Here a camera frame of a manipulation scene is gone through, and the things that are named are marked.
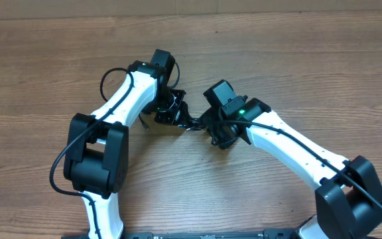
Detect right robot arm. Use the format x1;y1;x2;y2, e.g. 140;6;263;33
202;80;382;238

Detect black USB cable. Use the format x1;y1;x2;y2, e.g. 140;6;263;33
139;112;212;131

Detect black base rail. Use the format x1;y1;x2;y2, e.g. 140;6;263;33
60;228;298;239

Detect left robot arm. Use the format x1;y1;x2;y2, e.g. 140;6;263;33
57;49;190;238

